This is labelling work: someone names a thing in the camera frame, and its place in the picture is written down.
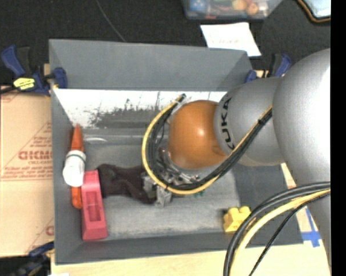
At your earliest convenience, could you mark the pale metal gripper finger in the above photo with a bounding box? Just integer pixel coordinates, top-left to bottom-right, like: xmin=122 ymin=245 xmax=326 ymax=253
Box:
xmin=156 ymin=186 xmax=173 ymax=208
xmin=143 ymin=174 xmax=157 ymax=197

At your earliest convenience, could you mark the grey metal bin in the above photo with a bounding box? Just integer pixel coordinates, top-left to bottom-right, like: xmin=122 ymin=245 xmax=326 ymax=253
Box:
xmin=48 ymin=39 xmax=303 ymax=265

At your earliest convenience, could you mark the dark brown cloth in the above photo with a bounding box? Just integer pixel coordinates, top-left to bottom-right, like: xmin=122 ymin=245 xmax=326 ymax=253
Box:
xmin=97 ymin=163 xmax=157 ymax=205

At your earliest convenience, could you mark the pink plastic block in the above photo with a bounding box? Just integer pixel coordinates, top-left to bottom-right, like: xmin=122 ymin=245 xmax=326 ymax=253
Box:
xmin=80 ymin=170 xmax=109 ymax=242

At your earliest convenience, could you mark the yellow toy brick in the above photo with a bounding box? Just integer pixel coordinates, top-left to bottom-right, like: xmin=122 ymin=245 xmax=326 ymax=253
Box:
xmin=222 ymin=205 xmax=252 ymax=235

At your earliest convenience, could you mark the orange pointed plastic piece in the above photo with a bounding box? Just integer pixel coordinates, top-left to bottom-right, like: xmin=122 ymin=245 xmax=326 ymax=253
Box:
xmin=70 ymin=124 xmax=85 ymax=210

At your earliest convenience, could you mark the brown cardboard board red print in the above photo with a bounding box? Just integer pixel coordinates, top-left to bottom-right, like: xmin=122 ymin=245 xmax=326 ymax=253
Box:
xmin=0 ymin=86 xmax=55 ymax=258

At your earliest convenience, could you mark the white bottle with green ring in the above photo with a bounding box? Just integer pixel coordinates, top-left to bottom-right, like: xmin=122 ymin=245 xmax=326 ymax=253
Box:
xmin=61 ymin=149 xmax=87 ymax=188

